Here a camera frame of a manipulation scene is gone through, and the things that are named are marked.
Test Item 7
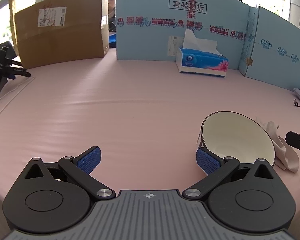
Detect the white ceramic bowl dark rim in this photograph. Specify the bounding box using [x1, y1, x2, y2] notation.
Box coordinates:
[200, 111, 275, 166]

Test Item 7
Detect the crumpled white tissue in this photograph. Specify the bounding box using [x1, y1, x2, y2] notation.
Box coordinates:
[255, 118, 299, 173]

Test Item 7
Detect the light blue side panel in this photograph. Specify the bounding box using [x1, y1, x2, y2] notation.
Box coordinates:
[238, 7, 300, 90]

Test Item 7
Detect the pink tablecloth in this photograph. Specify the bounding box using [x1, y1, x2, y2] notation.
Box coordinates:
[0, 50, 300, 198]

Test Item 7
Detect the blue tissue box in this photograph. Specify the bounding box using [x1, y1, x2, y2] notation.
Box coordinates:
[175, 29, 229, 77]

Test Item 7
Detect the black tripod stand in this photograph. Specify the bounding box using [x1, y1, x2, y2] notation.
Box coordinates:
[0, 41, 31, 92]

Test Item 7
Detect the brown cardboard box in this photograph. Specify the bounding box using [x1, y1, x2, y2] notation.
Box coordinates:
[14, 0, 109, 69]

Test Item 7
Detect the light blue cardboard panel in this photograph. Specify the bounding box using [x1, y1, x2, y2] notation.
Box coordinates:
[115, 0, 250, 69]

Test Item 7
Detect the person in background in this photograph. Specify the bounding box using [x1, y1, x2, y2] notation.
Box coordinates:
[108, 0, 116, 33]

